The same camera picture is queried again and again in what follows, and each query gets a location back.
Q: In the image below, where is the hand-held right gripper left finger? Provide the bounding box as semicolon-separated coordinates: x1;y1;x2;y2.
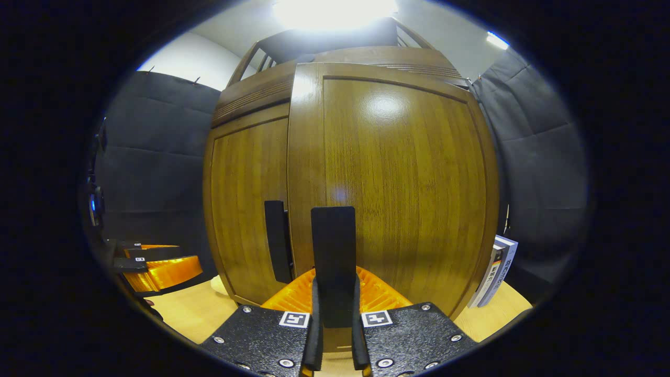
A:
200;267;323;377

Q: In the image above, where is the wooden double-door shoe cabinet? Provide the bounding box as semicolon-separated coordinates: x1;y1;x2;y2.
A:
203;16;500;321

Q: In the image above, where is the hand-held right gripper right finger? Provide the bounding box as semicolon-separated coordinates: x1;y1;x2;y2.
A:
351;265;478;377

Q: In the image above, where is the wooden cabinet door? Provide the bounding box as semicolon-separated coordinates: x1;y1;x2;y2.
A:
204;102;292;307
287;62;499;321

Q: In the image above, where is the white paperback book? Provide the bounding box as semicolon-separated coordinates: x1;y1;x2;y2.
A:
477;235;519;308

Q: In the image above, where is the black door handle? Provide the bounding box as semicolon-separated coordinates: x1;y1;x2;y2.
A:
264;200;294;284
311;206;357;328

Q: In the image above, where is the black spine book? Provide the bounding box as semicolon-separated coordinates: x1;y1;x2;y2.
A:
467;243;506;309

